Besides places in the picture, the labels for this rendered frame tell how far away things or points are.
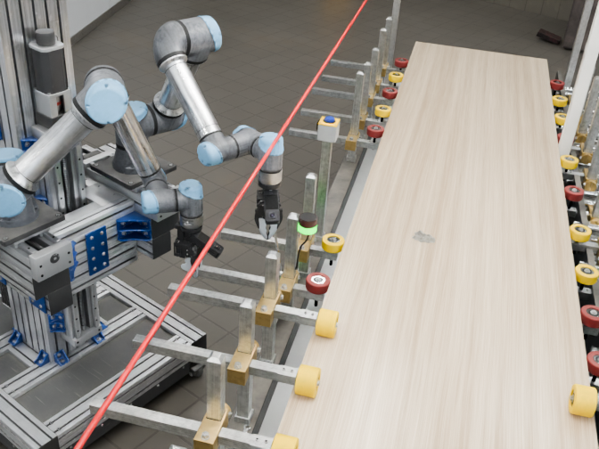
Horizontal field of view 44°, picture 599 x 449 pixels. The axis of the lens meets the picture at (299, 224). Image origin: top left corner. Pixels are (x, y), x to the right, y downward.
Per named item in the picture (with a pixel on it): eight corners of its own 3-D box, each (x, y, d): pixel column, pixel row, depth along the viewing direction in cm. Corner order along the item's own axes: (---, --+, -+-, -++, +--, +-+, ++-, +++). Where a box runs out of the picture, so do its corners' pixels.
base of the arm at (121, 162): (103, 165, 269) (102, 140, 264) (135, 151, 280) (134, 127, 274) (131, 178, 262) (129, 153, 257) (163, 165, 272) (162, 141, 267)
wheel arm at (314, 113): (299, 117, 376) (300, 109, 374) (301, 114, 379) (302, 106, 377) (384, 130, 369) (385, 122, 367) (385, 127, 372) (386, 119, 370)
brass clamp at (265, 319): (251, 323, 217) (252, 310, 214) (264, 297, 228) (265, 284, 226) (272, 328, 216) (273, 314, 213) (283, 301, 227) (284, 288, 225)
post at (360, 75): (346, 165, 360) (356, 71, 335) (348, 162, 363) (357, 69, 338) (353, 166, 360) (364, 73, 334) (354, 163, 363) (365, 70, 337)
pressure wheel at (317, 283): (301, 310, 244) (303, 282, 238) (307, 296, 250) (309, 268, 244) (324, 314, 242) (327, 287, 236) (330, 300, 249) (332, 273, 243)
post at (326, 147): (311, 240, 297) (320, 139, 273) (314, 233, 301) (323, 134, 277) (323, 241, 297) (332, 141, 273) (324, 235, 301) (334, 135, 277)
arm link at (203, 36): (134, 118, 272) (172, 12, 230) (168, 109, 281) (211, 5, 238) (150, 143, 269) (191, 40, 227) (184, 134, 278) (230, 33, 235)
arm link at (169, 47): (143, 18, 222) (216, 159, 216) (175, 12, 229) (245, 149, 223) (133, 39, 232) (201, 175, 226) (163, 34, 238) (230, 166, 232)
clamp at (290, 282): (274, 301, 243) (274, 289, 240) (284, 278, 254) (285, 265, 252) (291, 304, 242) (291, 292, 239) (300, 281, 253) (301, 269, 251)
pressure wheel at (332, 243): (328, 273, 262) (331, 246, 256) (315, 262, 268) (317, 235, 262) (346, 266, 266) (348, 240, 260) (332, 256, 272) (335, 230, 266)
